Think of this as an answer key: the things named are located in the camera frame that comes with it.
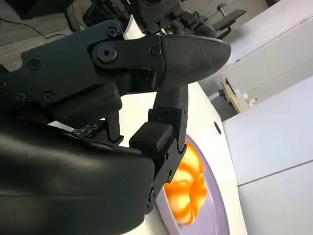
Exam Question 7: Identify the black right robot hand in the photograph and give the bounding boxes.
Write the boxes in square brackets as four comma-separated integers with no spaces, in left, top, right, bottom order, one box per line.
[0,21,232,235]

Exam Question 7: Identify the grey desk divider panel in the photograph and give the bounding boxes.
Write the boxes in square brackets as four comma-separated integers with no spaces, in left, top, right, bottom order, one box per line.
[238,160,313,235]
[221,78,313,187]

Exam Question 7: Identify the beige wooden board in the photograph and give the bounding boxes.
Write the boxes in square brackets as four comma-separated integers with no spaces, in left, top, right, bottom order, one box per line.
[219,72,243,114]

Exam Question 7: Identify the black workshop machine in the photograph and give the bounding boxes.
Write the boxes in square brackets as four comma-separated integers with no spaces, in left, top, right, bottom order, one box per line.
[83,0,221,39]

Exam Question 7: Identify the lilac plate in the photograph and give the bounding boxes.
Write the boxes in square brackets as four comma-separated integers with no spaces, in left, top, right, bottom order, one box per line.
[155,134,230,235]

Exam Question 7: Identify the orange white toy bread roll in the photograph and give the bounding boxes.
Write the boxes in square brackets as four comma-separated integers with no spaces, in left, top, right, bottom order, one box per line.
[163,142,208,225]

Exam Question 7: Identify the black floor cable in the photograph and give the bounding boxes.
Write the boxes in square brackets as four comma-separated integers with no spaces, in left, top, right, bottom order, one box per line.
[0,4,75,40]

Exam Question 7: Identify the black stand with silver post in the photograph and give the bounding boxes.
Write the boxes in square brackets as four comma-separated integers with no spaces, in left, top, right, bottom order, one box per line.
[212,2,247,40]

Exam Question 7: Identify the white desk partition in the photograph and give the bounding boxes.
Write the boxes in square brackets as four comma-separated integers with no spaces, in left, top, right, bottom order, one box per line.
[220,0,313,75]

